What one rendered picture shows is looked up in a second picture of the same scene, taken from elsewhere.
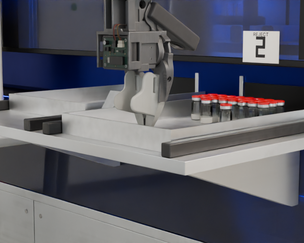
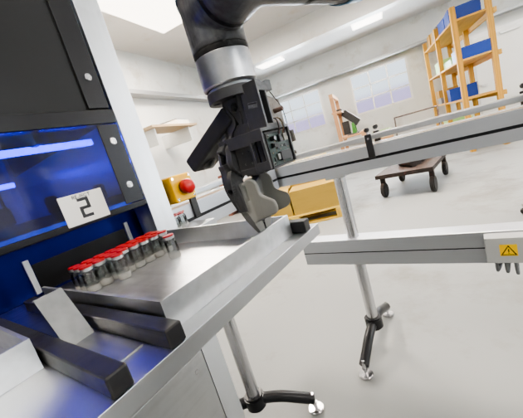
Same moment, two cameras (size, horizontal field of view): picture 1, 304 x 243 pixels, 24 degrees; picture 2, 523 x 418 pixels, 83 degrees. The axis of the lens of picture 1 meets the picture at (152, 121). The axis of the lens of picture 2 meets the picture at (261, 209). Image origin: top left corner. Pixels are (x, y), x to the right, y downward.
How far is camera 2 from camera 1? 1.18 m
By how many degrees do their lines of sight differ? 97
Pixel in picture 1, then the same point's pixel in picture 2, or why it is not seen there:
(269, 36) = (91, 194)
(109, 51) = (276, 148)
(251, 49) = (75, 212)
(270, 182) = not seen: hidden behind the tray
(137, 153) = (293, 245)
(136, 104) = (285, 199)
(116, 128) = (247, 251)
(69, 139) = (225, 305)
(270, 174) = not seen: hidden behind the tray
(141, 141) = (271, 242)
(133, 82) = (251, 190)
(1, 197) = not seen: outside the picture
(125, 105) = (267, 211)
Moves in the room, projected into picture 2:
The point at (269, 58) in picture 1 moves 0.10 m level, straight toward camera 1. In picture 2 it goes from (100, 213) to (145, 199)
